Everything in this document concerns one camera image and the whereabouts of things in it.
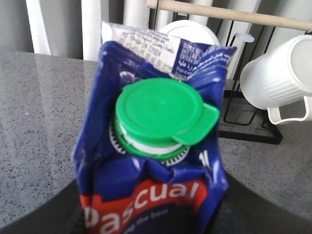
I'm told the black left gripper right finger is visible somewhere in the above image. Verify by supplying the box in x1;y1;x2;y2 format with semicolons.
212;174;312;234

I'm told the white ribbed hanging mug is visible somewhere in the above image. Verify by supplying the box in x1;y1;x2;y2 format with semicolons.
239;35;312;125

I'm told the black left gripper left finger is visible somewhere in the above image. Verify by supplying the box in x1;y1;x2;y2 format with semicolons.
0;180;87;234

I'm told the white smiley face mug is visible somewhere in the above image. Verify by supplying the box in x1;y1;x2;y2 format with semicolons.
159;20;220;46

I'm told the black wire mug rack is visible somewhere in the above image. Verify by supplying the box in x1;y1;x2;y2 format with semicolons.
147;0;312;145

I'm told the blue white milk carton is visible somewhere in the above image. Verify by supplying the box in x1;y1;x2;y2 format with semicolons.
73;22;236;234

